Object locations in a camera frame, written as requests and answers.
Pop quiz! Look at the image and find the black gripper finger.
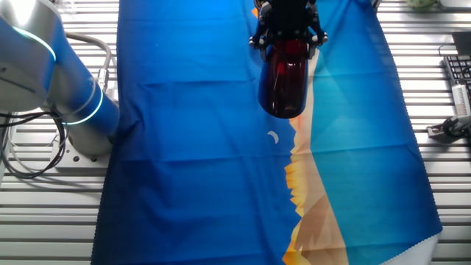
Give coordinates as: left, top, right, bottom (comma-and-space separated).
248, 21, 275, 63
307, 16, 329, 60

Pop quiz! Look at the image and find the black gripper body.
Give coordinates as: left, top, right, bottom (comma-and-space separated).
259, 0, 321, 40

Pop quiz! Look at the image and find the green round object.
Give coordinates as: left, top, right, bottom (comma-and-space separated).
406, 0, 439, 12

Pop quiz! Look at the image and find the blue cloth with orange print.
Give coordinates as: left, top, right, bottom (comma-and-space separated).
90, 0, 444, 265

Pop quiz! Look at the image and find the gray flat device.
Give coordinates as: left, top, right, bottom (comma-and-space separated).
437, 0, 471, 11

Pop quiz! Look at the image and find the black keyboard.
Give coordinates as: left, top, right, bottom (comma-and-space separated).
442, 54, 471, 91

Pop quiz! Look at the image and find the black box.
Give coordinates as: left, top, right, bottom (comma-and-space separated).
451, 31, 471, 56

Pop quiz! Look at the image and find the gray robot base cable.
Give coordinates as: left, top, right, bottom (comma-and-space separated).
65, 32, 113, 93

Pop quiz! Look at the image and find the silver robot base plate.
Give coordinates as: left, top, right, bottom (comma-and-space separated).
10, 138, 111, 174

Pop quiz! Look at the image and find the black cable loop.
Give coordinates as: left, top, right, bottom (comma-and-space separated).
0, 110, 67, 180

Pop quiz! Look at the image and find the white cable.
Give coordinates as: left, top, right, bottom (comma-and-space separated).
6, 113, 69, 174

